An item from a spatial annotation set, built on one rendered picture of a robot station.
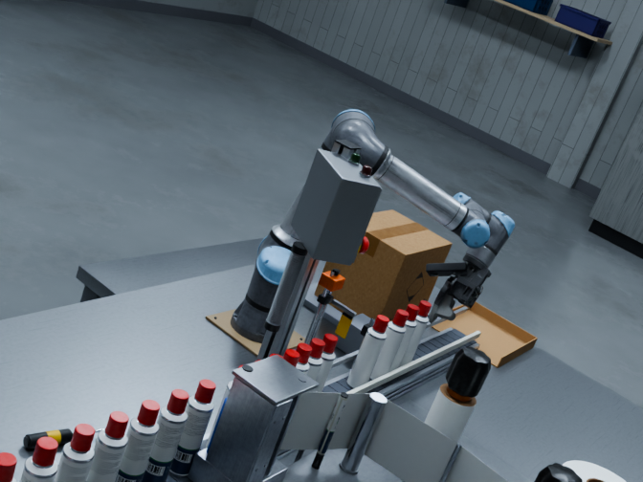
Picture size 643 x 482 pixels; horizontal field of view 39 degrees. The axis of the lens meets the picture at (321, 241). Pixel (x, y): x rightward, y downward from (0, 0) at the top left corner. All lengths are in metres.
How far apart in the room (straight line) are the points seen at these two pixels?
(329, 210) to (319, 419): 0.44
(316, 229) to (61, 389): 0.66
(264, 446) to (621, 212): 6.89
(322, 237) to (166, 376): 0.57
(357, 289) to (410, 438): 0.86
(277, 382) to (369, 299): 1.05
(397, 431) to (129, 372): 0.65
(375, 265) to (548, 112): 7.51
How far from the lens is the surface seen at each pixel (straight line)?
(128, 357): 2.26
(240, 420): 1.72
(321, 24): 11.65
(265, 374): 1.73
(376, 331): 2.28
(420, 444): 1.98
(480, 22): 10.50
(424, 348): 2.71
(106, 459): 1.63
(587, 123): 9.84
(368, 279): 2.72
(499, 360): 2.98
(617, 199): 8.40
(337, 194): 1.86
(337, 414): 1.93
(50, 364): 2.17
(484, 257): 2.55
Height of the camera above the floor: 1.99
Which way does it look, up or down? 20 degrees down
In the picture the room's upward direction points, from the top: 20 degrees clockwise
